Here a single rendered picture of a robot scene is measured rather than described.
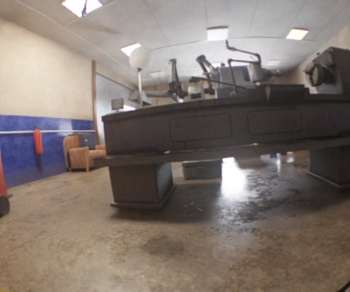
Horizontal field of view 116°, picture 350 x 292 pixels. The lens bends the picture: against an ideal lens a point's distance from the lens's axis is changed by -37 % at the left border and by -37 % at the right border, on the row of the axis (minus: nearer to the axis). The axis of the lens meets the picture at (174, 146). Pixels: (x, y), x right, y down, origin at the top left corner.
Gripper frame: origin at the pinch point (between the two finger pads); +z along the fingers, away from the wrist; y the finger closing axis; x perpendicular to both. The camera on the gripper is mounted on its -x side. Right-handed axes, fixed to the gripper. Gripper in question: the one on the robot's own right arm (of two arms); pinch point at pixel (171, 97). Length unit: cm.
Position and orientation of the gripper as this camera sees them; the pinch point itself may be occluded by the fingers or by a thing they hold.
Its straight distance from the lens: 195.5
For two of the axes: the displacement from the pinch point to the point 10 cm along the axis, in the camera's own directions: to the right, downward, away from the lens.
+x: 2.5, 4.3, 8.7
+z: -0.3, 9.0, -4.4
